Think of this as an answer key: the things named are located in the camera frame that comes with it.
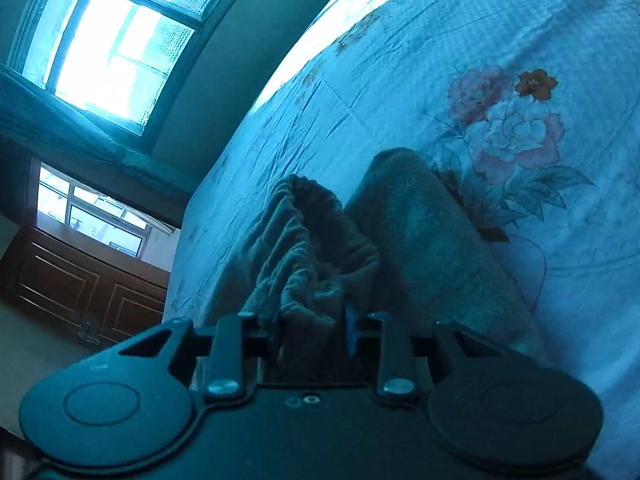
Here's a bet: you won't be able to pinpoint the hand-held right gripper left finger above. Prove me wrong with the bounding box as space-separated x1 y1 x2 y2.
117 312 283 402

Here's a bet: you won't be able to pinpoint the small paned window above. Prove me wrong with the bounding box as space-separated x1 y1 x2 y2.
34 161 177 259

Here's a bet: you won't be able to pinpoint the large sliding window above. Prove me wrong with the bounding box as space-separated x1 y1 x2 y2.
7 0 262 139

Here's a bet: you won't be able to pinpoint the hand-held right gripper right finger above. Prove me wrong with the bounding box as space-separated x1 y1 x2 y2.
344 302 502 402

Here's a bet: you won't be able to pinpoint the dark curtain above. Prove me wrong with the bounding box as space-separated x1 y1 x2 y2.
0 67 202 197

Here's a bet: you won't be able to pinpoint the brown wooden door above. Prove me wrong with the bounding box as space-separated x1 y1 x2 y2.
0 225 172 350

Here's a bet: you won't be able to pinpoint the grey pants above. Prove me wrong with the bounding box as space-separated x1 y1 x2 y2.
240 147 552 392

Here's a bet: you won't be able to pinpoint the floral bed sheet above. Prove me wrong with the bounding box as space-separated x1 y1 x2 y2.
162 0 640 463

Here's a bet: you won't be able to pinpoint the metal door handle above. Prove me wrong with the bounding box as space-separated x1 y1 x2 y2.
75 321 102 347

